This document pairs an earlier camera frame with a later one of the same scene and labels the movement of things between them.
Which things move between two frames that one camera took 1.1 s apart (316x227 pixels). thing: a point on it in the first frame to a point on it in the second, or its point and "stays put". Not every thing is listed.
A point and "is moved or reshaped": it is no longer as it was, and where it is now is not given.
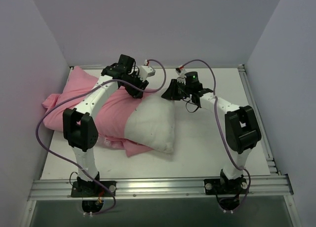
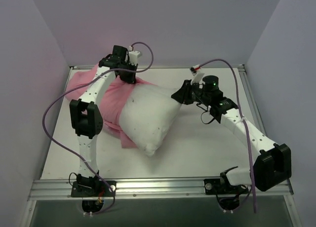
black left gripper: (136, 86) to (129, 75)
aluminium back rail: (157, 67) stays put
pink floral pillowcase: (112, 116) is moved or reshaped
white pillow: (151, 124) is moved or reshaped
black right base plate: (228, 191) stays put
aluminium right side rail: (265, 142) stays put
